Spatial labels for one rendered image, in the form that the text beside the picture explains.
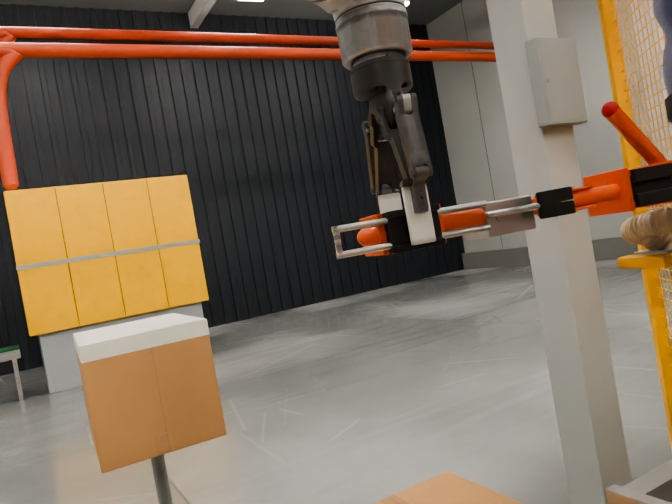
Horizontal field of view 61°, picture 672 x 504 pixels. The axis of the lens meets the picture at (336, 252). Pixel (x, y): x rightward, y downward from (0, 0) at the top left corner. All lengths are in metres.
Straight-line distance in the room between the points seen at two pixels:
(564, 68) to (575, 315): 0.86
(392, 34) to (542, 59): 1.47
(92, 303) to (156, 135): 4.70
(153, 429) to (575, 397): 1.46
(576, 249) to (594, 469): 0.79
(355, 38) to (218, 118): 11.28
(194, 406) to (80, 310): 5.80
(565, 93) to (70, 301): 6.54
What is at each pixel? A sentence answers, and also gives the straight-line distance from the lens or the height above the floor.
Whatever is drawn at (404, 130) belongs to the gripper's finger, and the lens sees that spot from 0.66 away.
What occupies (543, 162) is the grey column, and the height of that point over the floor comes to 1.35.
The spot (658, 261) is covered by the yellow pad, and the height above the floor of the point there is 1.08.
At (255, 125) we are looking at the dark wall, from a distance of 12.25.
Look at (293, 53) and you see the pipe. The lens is 9.58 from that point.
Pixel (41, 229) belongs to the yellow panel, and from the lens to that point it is 7.75.
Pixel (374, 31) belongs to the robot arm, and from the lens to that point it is 0.72.
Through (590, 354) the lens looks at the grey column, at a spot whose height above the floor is 0.65.
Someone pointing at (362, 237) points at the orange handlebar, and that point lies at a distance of 0.69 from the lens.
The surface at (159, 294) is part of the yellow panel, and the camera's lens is 7.87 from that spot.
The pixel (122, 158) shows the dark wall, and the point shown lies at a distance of 11.36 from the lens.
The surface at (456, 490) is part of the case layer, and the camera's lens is 1.55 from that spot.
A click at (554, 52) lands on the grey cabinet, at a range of 2.22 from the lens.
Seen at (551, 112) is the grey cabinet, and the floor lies 1.51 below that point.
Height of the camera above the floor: 1.20
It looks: 1 degrees down
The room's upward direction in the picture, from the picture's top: 10 degrees counter-clockwise
